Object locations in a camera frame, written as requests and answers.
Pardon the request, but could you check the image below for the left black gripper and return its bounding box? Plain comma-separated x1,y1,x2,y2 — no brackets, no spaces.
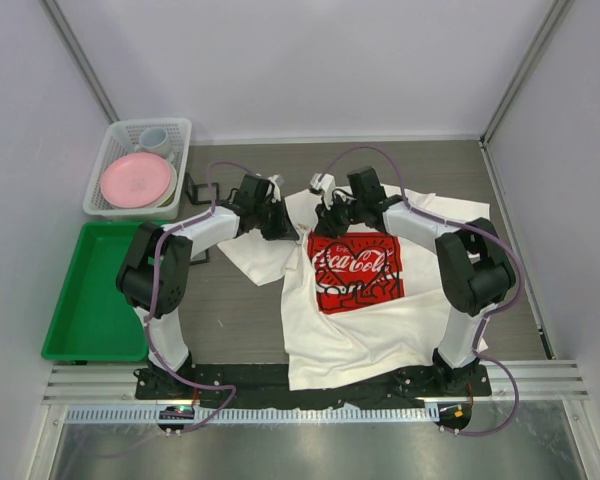
254,197,299,242

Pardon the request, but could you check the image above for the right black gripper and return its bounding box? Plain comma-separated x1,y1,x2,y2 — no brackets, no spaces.
313,192,365,241

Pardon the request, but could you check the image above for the white printed t-shirt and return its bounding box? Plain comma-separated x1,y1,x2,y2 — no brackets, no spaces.
217,182,492,392

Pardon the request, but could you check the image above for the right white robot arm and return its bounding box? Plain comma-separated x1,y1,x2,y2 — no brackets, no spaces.
309,167,517,395

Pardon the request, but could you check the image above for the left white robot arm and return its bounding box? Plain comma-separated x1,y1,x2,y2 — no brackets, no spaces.
116,173,299,399

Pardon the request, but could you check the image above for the black box with orange brooch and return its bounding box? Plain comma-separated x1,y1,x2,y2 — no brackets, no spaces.
184,172,220,206

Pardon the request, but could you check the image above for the yellow-green plate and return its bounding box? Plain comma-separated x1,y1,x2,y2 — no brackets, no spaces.
156,165,178,207

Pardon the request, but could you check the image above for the light blue cup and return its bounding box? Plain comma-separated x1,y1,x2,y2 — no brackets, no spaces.
134,127,174,162

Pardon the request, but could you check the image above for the pink plate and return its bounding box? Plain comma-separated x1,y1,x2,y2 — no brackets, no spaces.
100,152,171,209

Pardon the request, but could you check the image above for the white plastic basket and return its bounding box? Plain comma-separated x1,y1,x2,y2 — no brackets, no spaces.
83,117,192,221

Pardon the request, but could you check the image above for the green plastic tray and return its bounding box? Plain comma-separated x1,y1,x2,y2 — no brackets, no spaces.
41,222,148,363

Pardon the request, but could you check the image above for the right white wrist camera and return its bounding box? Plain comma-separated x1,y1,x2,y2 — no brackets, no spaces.
308,173,336,197

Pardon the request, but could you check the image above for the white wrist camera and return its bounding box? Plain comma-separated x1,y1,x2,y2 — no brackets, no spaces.
308,173,336,197
267,174,284,203

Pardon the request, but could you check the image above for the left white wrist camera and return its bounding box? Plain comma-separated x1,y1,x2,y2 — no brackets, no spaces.
267,174,284,203

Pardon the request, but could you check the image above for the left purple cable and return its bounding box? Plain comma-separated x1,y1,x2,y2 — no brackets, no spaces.
144,160,238,434

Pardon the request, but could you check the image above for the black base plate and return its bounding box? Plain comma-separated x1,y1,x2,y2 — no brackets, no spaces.
134,361,493,407

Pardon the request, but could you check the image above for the white slotted cable duct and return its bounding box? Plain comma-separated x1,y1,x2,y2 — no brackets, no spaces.
65,403,439,425

